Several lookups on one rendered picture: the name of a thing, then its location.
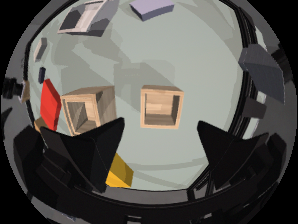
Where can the red flat rectangular block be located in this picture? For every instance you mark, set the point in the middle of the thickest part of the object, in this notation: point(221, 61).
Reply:
point(50, 106)

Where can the yellow block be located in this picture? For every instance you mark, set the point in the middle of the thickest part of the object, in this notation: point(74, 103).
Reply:
point(120, 174)

